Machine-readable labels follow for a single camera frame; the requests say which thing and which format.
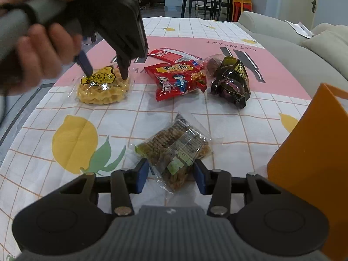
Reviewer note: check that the orange cardboard box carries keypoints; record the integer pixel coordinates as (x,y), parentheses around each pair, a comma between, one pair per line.
(312,155)

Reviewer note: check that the red cartoon snack packet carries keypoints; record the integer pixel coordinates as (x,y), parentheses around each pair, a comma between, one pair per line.
(174,81)

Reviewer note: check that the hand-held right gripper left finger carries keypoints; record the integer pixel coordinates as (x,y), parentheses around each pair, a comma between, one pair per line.
(142,175)

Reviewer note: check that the clear brown cake packet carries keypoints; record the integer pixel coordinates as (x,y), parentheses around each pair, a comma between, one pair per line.
(213,64)

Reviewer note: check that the beige pillow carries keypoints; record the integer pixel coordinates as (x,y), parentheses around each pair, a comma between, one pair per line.
(331,43)

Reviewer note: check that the orange plastic stool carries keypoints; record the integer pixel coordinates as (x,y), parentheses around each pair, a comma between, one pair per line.
(242,8)

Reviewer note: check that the person's left hand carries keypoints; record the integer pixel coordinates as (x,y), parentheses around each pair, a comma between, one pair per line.
(40,59)

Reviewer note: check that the grey sofa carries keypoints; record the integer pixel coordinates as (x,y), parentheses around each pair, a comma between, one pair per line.
(272,40)

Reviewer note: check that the black snack packet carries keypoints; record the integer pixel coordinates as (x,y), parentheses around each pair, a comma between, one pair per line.
(231,84)

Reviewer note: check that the white paper sheet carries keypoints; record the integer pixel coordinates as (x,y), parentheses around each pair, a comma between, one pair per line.
(299,28)

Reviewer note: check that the clear brown cookie packet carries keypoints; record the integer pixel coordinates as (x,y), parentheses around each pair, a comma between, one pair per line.
(174,146)

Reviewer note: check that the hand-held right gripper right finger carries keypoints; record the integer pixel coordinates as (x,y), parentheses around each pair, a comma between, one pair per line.
(200,176)

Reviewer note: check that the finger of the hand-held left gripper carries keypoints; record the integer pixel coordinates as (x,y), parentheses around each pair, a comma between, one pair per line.
(123,68)
(85,65)

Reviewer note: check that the long red snack packet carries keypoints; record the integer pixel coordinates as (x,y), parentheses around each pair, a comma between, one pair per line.
(174,54)

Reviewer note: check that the yellow waffle cookie packet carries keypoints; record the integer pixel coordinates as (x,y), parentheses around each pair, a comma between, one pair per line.
(103,95)

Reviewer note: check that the lemon print checked tablecloth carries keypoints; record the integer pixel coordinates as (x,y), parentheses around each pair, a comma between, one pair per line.
(81,108)

